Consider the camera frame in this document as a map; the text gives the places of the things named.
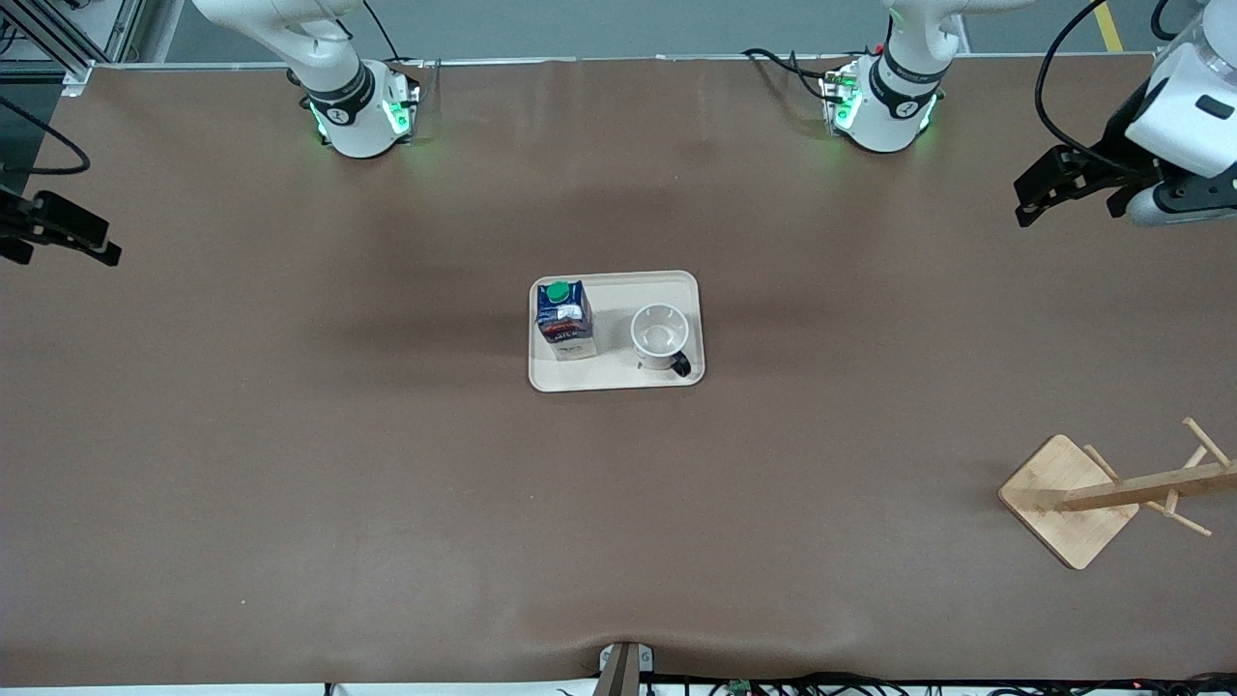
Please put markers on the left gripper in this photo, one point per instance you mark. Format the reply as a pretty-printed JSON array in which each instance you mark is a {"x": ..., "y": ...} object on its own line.
[{"x": 1121, "y": 141}]

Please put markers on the wooden mug tree stand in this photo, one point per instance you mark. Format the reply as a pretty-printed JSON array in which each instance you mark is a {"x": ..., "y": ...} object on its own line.
[{"x": 1073, "y": 522}]

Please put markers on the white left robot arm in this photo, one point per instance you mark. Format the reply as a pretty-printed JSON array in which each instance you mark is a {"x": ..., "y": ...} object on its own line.
[{"x": 889, "y": 106}]

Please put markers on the blue milk carton green cap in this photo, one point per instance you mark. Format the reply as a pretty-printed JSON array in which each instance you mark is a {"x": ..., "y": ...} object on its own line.
[{"x": 565, "y": 324}]

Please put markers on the metal table clamp bracket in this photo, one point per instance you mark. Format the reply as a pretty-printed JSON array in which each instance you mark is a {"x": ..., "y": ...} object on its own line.
[{"x": 626, "y": 667}]

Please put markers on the brown table cover mat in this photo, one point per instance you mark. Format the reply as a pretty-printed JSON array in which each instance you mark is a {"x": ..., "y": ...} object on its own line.
[{"x": 580, "y": 532}]

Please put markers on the aluminium frame post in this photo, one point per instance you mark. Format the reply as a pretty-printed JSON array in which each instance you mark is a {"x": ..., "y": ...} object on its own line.
[{"x": 77, "y": 79}]

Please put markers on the cream tray with rabbit print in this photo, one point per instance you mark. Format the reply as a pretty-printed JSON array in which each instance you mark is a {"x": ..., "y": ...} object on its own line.
[{"x": 618, "y": 377}]

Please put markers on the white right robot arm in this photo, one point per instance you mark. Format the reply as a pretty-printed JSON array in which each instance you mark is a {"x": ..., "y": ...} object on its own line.
[{"x": 338, "y": 106}]

